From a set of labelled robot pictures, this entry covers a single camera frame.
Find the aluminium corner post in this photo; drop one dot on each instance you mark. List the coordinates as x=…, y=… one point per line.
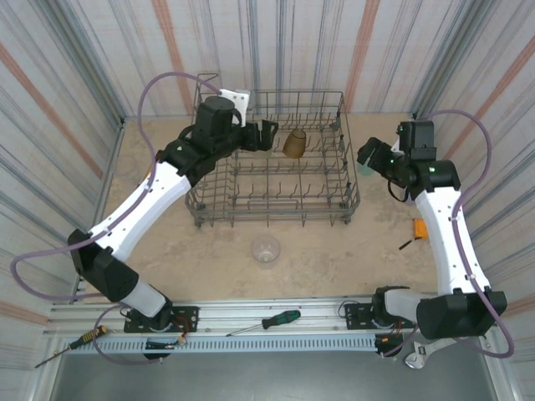
x=119, y=112

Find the long aluminium mounting rail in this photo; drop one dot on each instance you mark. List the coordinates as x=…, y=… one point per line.
x=234, y=311

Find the aluminium floor edge rail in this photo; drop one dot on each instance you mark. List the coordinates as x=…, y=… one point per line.
x=113, y=158

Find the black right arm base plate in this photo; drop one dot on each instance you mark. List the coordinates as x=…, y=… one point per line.
x=355, y=315

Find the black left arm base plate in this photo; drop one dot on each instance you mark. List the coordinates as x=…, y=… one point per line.
x=188, y=313

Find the yellow black screwdriver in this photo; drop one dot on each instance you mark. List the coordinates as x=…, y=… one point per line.
x=94, y=333

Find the green black screwdriver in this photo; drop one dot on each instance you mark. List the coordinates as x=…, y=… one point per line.
x=280, y=319

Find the amber glass cup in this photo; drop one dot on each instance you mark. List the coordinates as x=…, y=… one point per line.
x=294, y=144

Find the silver adjustable wrench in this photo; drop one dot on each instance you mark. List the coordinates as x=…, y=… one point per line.
x=418, y=355

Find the small black stick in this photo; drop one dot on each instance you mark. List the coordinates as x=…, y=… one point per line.
x=405, y=245

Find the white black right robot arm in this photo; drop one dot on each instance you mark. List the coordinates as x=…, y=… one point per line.
x=447, y=238

